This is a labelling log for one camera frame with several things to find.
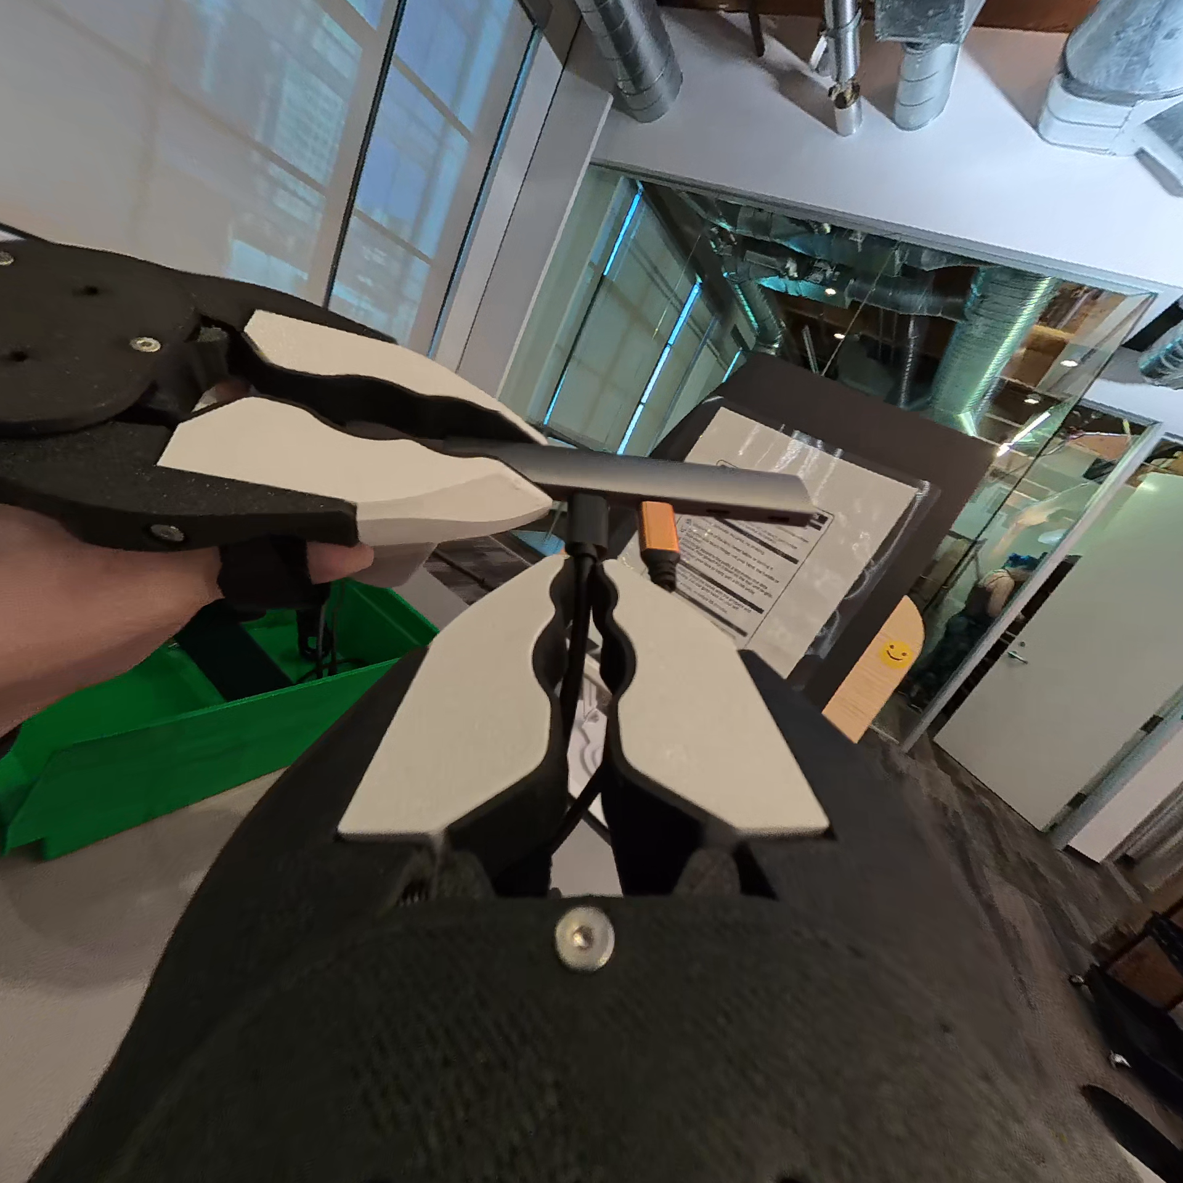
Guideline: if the black cable with orange plug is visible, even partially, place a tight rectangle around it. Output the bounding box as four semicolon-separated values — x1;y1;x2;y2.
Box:
636;499;688;595

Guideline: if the metal pipe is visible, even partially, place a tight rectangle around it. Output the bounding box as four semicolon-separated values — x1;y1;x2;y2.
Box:
812;0;865;138

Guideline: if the white duct fitting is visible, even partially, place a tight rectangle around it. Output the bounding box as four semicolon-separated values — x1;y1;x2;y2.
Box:
1037;0;1183;191

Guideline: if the large window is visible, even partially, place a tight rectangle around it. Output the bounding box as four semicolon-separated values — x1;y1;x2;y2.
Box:
0;0;556;353

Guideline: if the white door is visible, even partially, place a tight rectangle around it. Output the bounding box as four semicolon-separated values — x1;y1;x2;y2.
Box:
934;472;1183;834

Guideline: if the green storage bin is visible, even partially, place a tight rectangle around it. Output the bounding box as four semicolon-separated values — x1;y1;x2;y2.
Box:
0;577;441;861

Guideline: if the laminated instruction sheet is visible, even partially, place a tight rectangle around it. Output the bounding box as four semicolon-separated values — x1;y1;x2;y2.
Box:
680;407;935;681

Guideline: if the wood-edged black board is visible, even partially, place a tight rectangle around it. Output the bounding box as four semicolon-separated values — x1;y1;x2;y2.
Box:
638;354;998;743

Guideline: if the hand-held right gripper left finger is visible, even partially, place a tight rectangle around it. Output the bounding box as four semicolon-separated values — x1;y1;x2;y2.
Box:
337;557;579;899

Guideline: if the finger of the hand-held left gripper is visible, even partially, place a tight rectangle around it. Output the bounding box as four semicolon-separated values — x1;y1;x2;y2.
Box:
197;307;549;447
156;396;556;590

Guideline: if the black usb-c cable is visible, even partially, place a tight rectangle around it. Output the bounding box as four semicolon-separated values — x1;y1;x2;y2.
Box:
531;492;613;874

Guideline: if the person's left hand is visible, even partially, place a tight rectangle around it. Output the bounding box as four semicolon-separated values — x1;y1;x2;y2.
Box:
0;504;375;736

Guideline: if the silver ventilation duct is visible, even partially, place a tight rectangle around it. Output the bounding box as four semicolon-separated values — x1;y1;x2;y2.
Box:
873;0;974;132
572;0;686;123

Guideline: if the grey usb hub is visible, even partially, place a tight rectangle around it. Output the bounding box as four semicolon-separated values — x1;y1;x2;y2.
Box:
444;439;819;530

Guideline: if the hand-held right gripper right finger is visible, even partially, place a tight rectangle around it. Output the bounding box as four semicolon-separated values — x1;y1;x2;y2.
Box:
591;560;832;898

